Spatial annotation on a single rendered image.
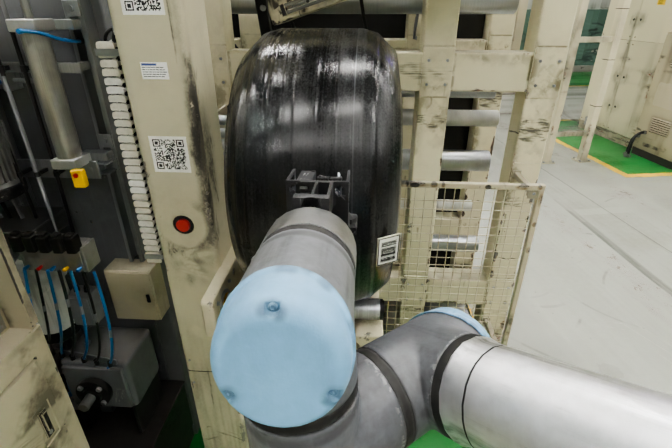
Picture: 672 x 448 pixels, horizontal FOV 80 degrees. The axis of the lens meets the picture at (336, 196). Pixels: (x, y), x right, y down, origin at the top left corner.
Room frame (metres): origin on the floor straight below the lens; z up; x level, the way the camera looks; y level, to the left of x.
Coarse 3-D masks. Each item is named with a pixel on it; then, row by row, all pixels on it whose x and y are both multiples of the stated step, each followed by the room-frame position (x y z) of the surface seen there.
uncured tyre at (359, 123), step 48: (288, 48) 0.71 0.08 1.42; (336, 48) 0.71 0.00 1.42; (384, 48) 0.74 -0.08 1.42; (240, 96) 0.65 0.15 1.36; (288, 96) 0.62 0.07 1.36; (336, 96) 0.62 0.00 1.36; (384, 96) 0.63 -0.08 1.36; (240, 144) 0.59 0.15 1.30; (288, 144) 0.58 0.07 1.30; (336, 144) 0.58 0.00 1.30; (384, 144) 0.59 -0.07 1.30; (240, 192) 0.57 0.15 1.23; (384, 192) 0.56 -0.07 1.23; (240, 240) 0.57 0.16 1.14
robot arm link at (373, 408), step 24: (360, 360) 0.26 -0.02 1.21; (360, 384) 0.23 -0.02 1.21; (384, 384) 0.23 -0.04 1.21; (360, 408) 0.21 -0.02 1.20; (384, 408) 0.22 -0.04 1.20; (264, 432) 0.18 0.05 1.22; (288, 432) 0.18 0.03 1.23; (312, 432) 0.18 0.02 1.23; (336, 432) 0.18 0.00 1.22; (360, 432) 0.20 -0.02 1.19; (384, 432) 0.21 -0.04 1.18
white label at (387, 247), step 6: (396, 234) 0.56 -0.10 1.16; (378, 240) 0.55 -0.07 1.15; (384, 240) 0.55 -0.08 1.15; (390, 240) 0.55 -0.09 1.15; (396, 240) 0.56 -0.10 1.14; (378, 246) 0.55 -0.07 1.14; (384, 246) 0.55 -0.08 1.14; (390, 246) 0.56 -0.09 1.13; (396, 246) 0.56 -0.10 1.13; (378, 252) 0.55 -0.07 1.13; (384, 252) 0.55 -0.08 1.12; (390, 252) 0.56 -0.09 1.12; (396, 252) 0.56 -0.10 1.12; (378, 258) 0.55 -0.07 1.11; (384, 258) 0.56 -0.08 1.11; (390, 258) 0.56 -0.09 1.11; (396, 258) 0.56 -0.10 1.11; (378, 264) 0.55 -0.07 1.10; (384, 264) 0.56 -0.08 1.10
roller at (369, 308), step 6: (228, 294) 0.70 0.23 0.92; (360, 300) 0.68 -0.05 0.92; (366, 300) 0.68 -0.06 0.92; (372, 300) 0.68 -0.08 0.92; (378, 300) 0.68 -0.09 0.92; (354, 306) 0.67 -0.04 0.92; (360, 306) 0.67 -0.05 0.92; (366, 306) 0.67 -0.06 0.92; (372, 306) 0.66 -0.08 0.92; (378, 306) 0.66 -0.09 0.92; (384, 306) 0.67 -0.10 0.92; (354, 312) 0.66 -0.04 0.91; (360, 312) 0.66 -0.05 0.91; (366, 312) 0.66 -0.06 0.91; (372, 312) 0.66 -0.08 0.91; (378, 312) 0.66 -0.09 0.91; (360, 318) 0.66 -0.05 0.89; (366, 318) 0.66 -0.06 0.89; (372, 318) 0.66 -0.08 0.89; (378, 318) 0.66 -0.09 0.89
